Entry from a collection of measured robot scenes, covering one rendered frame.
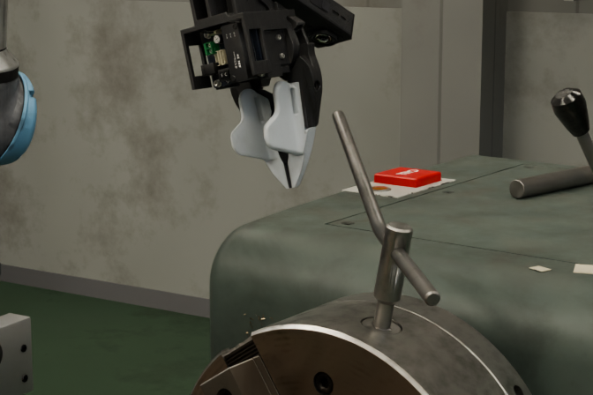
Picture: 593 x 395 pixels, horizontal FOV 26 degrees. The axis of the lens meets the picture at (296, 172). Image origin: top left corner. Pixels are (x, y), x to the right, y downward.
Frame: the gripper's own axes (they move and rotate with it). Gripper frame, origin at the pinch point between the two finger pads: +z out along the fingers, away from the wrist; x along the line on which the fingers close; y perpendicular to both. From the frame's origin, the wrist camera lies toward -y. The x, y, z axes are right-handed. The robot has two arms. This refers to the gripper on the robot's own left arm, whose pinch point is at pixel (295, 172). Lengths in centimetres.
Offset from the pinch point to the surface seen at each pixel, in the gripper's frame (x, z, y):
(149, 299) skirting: -322, 53, -301
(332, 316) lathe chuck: 5.1, 12.0, 5.5
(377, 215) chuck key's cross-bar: 7.9, 4.8, 0.4
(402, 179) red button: -13.9, 4.4, -38.2
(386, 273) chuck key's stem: 11.1, 9.0, 5.3
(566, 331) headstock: 19.1, 17.3, -7.3
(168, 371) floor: -263, 72, -243
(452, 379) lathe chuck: 14.8, 17.9, 4.7
